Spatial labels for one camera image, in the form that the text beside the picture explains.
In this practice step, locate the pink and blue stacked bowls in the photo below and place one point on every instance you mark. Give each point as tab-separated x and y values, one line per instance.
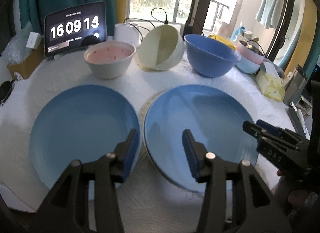
250	60

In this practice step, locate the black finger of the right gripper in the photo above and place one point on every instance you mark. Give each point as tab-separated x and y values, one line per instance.
256	130

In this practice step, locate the cardboard box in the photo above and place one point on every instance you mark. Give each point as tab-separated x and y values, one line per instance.
27	67

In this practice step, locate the pink watermelon bowl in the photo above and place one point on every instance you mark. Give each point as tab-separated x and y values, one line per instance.
110	59

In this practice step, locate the black round puck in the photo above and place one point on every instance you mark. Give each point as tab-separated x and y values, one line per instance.
5	91

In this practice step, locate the white cylindrical device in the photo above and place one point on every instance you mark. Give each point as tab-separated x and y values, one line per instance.
128	33

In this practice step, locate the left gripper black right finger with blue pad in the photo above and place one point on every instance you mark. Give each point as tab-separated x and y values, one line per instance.
236	198

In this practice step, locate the tablet showing clock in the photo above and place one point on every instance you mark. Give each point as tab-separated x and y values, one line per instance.
74	28

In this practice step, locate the small white box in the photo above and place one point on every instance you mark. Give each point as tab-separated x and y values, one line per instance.
34	41

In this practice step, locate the clear plastic bag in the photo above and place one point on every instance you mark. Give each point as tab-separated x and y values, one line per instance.
17	51

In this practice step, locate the hanging light blue towel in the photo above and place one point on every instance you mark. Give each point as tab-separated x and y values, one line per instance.
267	13

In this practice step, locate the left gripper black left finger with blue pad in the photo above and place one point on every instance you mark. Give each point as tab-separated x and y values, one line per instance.
65	208

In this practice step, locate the yellow bag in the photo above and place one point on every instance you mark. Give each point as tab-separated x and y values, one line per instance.
223	40

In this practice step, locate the yellow patterned tissue box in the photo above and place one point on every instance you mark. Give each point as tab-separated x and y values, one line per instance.
270	86

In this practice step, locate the large blue bowl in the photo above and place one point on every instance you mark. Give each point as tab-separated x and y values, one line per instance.
209	57

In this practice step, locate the blue plate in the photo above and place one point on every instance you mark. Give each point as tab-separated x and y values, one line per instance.
82	123
215	120

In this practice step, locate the cream green bowl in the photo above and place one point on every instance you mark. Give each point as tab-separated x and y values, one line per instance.
161	49

